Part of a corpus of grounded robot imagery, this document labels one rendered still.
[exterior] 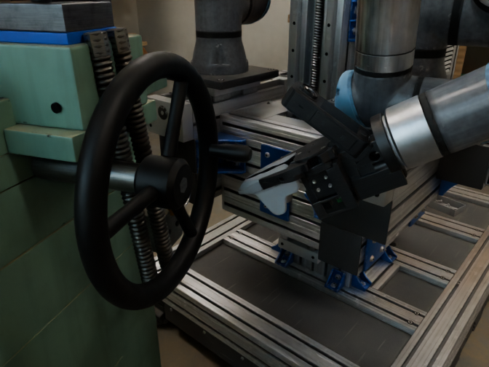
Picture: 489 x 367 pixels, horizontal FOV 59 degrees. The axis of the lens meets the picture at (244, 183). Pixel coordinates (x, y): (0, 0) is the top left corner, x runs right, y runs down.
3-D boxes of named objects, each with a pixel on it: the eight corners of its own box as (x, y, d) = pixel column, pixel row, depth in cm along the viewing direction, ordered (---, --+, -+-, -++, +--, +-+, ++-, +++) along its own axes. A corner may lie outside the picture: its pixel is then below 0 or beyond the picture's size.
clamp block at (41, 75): (81, 132, 47) (67, 47, 43) (-14, 121, 51) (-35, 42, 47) (150, 102, 60) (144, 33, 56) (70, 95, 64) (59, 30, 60)
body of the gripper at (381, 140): (313, 223, 53) (410, 190, 48) (282, 163, 52) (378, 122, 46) (323, 196, 60) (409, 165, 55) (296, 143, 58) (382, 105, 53)
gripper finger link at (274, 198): (248, 229, 58) (308, 208, 54) (227, 192, 57) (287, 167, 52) (255, 219, 61) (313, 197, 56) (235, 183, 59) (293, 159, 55)
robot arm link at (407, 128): (418, 103, 44) (416, 87, 51) (375, 121, 46) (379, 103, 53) (446, 166, 46) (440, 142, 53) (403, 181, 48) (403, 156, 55)
